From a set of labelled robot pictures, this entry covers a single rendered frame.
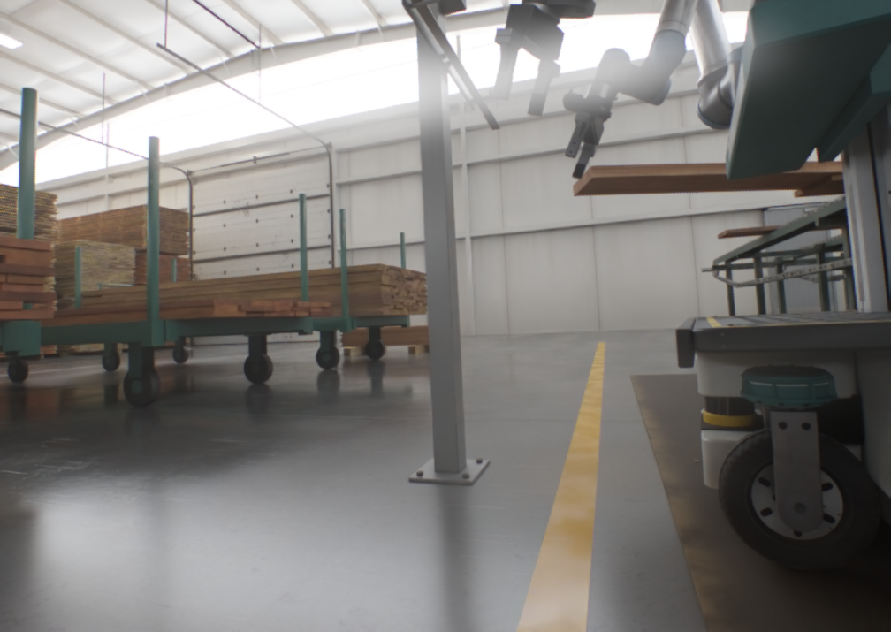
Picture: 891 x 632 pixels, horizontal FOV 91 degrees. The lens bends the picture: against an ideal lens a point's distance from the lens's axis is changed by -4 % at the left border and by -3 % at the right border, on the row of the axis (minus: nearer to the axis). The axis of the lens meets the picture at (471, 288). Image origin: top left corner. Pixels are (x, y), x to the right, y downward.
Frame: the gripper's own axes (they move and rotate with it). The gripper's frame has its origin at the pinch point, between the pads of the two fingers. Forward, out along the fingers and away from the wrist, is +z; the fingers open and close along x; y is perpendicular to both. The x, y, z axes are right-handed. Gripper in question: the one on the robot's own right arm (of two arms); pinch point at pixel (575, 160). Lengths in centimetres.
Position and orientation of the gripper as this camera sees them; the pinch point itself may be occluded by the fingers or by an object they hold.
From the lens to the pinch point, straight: 126.1
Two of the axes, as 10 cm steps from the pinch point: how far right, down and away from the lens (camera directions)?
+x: 3.3, 1.7, 9.3
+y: 8.7, 3.3, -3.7
